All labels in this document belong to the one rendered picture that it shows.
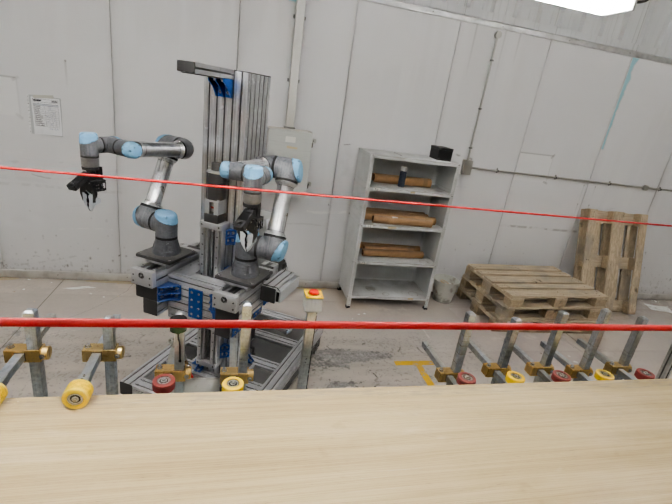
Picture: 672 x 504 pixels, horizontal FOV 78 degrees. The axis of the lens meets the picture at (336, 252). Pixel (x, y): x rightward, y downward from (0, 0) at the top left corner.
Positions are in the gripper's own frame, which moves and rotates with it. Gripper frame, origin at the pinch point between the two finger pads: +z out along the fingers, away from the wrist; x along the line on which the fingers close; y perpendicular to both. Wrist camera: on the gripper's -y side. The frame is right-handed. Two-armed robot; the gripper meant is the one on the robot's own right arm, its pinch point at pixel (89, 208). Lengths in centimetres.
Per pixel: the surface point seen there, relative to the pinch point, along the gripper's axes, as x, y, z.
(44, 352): -35, -55, 36
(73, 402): -61, -67, 39
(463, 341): -182, 31, 31
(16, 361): -32, -63, 36
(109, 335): -54, -44, 29
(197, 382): -79, -25, 54
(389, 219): -106, 241, 37
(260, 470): -127, -63, 42
